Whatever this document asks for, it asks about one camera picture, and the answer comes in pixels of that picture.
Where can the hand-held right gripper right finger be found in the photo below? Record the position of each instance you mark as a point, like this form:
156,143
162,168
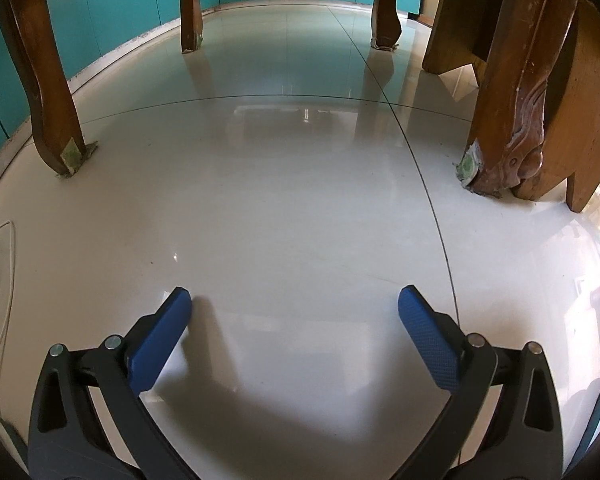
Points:
430,345

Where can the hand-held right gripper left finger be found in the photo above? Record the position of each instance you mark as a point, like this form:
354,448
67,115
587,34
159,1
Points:
157,345

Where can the low wooden stool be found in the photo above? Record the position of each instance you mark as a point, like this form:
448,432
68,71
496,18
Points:
587,110

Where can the carved wooden chair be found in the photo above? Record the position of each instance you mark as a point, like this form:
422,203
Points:
45,85

